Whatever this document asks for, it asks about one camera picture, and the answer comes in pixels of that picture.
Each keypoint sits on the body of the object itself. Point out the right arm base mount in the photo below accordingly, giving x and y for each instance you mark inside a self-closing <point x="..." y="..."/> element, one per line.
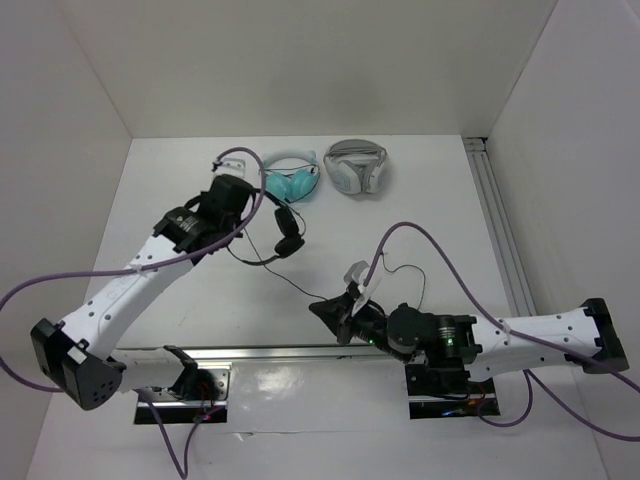
<point x="447" y="394"/>

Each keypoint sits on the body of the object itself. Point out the aluminium front rail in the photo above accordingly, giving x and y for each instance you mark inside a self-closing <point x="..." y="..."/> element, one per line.
<point x="285" y="353"/>

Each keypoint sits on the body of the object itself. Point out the white grey gaming headset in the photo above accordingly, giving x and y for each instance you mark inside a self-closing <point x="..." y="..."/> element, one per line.
<point x="356" y="166"/>

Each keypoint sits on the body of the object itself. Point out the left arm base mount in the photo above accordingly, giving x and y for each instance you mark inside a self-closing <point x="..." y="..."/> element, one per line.
<point x="206" y="401"/>

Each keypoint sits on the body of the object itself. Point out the teal cat-ear headphones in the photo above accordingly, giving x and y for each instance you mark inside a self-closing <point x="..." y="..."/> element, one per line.
<point x="295" y="186"/>

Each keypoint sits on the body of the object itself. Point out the aluminium side rail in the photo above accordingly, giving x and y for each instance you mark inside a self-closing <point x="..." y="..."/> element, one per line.
<point x="502" y="238"/>

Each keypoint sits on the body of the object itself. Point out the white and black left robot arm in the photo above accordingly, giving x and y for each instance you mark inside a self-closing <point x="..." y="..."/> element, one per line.
<point x="79" y="353"/>

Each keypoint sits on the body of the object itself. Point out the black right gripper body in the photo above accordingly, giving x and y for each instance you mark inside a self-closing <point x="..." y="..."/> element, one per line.
<point x="369" y="326"/>

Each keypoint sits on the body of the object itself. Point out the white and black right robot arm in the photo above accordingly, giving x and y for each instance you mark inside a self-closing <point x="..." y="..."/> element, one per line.
<point x="475" y="347"/>

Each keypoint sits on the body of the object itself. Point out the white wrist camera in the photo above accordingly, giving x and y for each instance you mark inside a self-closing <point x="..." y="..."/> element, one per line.
<point x="229" y="166"/>
<point x="359" y="287"/>

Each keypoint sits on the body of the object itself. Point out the black on-ear headphones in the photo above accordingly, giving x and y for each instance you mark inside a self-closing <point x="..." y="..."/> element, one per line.
<point x="292" y="227"/>

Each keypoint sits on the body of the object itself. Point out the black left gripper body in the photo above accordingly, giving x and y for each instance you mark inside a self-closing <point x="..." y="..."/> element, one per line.
<point x="228" y="228"/>

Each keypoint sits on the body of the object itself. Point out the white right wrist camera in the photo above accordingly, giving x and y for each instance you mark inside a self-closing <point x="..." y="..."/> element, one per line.
<point x="359" y="287"/>

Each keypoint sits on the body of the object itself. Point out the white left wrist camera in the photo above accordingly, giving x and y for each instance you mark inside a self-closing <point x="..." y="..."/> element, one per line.
<point x="229" y="166"/>

